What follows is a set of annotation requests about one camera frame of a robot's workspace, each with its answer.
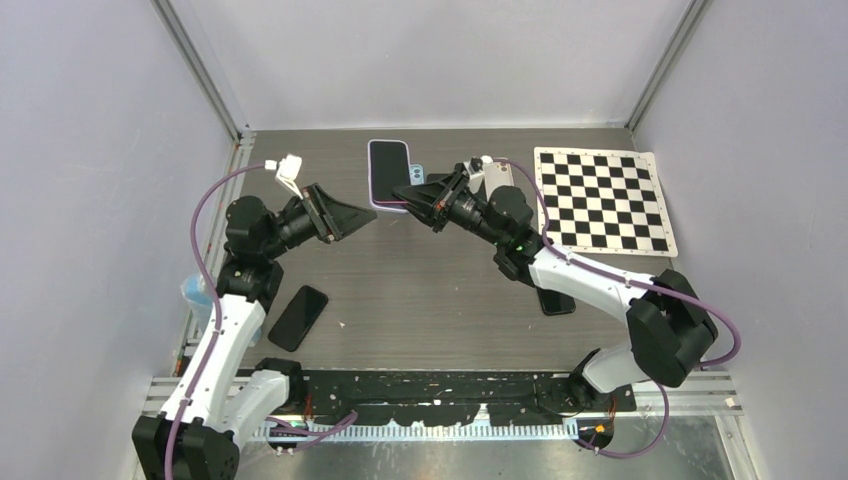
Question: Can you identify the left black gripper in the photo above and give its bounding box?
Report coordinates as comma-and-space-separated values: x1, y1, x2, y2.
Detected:
262, 183, 375, 260

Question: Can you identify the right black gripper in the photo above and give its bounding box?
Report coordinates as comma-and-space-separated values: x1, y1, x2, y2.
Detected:
393, 172, 508, 249

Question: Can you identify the light-blue phone case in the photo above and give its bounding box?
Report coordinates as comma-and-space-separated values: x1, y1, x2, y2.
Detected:
409, 164, 426, 186

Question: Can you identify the beige phone case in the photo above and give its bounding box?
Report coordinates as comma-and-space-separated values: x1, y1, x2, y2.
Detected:
482, 156, 514, 200

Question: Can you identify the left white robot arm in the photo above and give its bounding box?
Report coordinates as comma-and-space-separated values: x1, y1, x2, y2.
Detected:
132, 183, 377, 479

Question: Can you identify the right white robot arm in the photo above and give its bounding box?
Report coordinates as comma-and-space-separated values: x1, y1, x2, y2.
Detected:
393, 165, 718, 411

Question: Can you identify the black phone bare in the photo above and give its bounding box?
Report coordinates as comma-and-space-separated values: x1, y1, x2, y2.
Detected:
267, 285, 329, 352

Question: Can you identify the checkerboard calibration mat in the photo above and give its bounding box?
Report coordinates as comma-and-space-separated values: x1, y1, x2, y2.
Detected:
534, 147, 678, 258

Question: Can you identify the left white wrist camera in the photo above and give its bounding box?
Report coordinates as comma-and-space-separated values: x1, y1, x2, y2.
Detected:
263, 154, 303, 199

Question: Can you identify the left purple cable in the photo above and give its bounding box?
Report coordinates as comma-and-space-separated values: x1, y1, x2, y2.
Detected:
162, 164, 270, 480

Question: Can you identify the purple cable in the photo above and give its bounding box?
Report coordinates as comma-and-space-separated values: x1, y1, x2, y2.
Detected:
493, 157, 743, 461
162, 164, 270, 480

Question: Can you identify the aluminium front rail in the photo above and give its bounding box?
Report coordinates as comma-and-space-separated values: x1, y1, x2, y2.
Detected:
142, 375, 744, 444

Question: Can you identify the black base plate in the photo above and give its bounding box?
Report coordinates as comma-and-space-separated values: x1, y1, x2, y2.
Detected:
276, 370, 637, 427

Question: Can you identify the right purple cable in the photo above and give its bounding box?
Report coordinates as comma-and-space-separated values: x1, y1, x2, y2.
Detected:
493, 157, 743, 461

